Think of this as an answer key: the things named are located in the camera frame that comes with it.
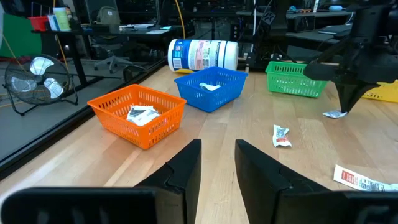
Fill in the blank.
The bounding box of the black desk with papers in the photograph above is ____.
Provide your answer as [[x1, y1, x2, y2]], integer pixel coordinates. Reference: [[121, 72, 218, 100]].
[[90, 23, 177, 43]]

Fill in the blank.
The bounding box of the white bandage strip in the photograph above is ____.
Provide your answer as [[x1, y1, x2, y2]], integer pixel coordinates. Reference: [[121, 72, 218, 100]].
[[198, 82, 222, 92]]

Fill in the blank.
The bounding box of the long dark desk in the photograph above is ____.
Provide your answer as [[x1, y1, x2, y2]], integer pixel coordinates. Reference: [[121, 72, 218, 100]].
[[235, 10, 354, 20]]

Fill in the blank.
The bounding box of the blue plastic basket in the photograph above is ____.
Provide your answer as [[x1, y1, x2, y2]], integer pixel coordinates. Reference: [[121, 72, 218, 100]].
[[174, 66, 249, 113]]

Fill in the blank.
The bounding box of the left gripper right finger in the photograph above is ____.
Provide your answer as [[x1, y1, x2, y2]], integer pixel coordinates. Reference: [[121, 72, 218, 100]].
[[234, 139, 343, 224]]

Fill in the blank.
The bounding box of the white packet red print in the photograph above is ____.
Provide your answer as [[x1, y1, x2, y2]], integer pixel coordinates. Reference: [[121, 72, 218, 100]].
[[333, 164, 398, 193], [272, 124, 293, 148]]

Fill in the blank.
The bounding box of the green white container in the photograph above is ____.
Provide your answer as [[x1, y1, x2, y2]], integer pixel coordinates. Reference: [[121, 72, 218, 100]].
[[53, 7, 72, 32]]

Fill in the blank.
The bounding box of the orange plastic basket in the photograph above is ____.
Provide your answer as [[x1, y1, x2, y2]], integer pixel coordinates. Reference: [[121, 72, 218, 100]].
[[87, 83, 187, 151]]

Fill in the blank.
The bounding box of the white wipes canister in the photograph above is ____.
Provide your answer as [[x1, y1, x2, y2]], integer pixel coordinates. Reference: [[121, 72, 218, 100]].
[[167, 39, 239, 74]]

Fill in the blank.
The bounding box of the olive backpack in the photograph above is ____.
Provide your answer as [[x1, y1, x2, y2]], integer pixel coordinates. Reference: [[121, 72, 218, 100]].
[[96, 6, 121, 26]]

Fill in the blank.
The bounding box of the dark laptop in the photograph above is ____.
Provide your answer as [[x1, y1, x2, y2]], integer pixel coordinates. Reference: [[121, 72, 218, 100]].
[[317, 24, 354, 36]]

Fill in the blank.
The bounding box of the yellow plastic basket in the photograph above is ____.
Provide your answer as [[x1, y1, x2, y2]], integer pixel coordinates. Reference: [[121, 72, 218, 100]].
[[362, 80, 398, 104]]

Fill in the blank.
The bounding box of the grey office chair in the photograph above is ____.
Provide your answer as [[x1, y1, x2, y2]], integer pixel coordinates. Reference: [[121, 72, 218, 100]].
[[85, 0, 135, 75]]

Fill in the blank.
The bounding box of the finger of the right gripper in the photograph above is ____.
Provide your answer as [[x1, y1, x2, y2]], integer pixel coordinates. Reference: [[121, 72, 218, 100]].
[[336, 83, 351, 113], [347, 82, 379, 113]]

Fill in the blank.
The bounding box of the red plastic bin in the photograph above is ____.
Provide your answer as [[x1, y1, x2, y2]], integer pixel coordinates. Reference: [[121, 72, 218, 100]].
[[27, 16, 50, 32]]

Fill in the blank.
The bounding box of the blue white box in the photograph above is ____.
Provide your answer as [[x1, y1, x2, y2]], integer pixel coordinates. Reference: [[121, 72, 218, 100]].
[[47, 14, 60, 31]]

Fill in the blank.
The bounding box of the dark grey desk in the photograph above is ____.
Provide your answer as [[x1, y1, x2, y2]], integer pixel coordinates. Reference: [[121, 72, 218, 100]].
[[285, 30, 343, 44]]

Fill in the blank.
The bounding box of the black side table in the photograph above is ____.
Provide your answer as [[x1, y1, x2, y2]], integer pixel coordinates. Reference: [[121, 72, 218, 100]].
[[30, 29, 105, 90]]

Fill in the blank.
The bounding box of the green plastic basket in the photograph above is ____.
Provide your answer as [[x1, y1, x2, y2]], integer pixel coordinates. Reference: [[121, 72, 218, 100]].
[[265, 60, 329, 99]]

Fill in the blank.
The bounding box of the thin yellow cable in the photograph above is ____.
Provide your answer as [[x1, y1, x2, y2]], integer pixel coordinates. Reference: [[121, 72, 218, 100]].
[[52, 0, 68, 73]]

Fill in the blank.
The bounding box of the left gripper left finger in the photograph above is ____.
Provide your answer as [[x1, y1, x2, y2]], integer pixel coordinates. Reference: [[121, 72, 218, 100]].
[[136, 139, 202, 224]]

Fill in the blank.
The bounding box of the green panel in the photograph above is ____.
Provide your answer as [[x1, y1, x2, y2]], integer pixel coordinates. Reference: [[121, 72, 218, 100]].
[[0, 12, 44, 58]]

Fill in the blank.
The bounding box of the black floor fan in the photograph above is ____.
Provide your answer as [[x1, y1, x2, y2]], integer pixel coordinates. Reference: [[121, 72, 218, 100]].
[[1, 54, 78, 117]]

